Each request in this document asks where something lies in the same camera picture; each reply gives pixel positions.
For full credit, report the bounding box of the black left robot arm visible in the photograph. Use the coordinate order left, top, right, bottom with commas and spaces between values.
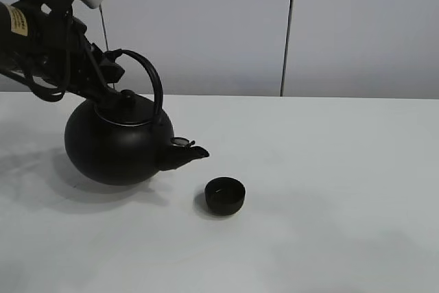
1, 0, 124, 107

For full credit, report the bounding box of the black round teapot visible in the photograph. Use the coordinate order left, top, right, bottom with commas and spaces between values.
64, 49, 209, 186

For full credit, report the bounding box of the small black teacup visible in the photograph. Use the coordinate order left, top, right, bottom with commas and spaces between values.
204, 177, 246, 216

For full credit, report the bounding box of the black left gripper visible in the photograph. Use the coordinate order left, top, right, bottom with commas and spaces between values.
20, 16, 125, 101

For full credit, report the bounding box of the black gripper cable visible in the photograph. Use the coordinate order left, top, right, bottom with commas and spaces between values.
20, 11, 78, 102

